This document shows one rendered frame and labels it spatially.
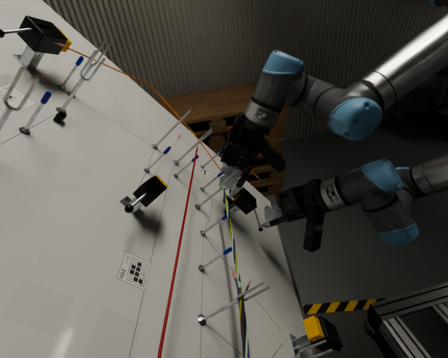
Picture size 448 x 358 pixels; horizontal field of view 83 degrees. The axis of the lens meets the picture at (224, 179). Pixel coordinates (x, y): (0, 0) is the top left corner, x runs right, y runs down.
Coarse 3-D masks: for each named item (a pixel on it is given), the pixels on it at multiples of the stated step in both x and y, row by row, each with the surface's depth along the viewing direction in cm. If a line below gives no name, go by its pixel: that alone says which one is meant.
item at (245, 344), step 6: (234, 276) 42; (246, 288) 42; (240, 300) 39; (240, 306) 38; (240, 312) 38; (240, 318) 37; (240, 324) 37; (246, 324) 36; (246, 330) 36; (246, 336) 35; (246, 342) 34; (246, 348) 34; (246, 354) 33
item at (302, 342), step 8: (320, 320) 55; (328, 328) 54; (304, 336) 58; (328, 336) 52; (336, 336) 55; (296, 344) 59; (304, 344) 57; (312, 344) 54; (328, 344) 54; (336, 344) 54; (296, 352) 57
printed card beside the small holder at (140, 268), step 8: (128, 256) 40; (136, 256) 41; (128, 264) 39; (136, 264) 40; (144, 264) 41; (120, 272) 37; (128, 272) 38; (136, 272) 39; (144, 272) 40; (120, 280) 37; (128, 280) 37; (136, 280) 38; (144, 280) 40; (144, 288) 39
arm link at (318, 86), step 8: (312, 80) 54; (320, 80) 56; (304, 88) 54; (312, 88) 54; (320, 88) 52; (304, 96) 54; (312, 96) 53; (296, 104) 56; (304, 104) 56; (312, 104) 52; (312, 112) 53
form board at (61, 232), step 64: (0, 0) 55; (0, 64) 44; (64, 64) 59; (64, 128) 46; (128, 128) 62; (0, 192) 32; (64, 192) 38; (128, 192) 49; (192, 192) 67; (256, 192) 105; (0, 256) 28; (64, 256) 33; (192, 256) 51; (256, 256) 71; (0, 320) 25; (64, 320) 29; (128, 320) 34; (192, 320) 42; (256, 320) 54
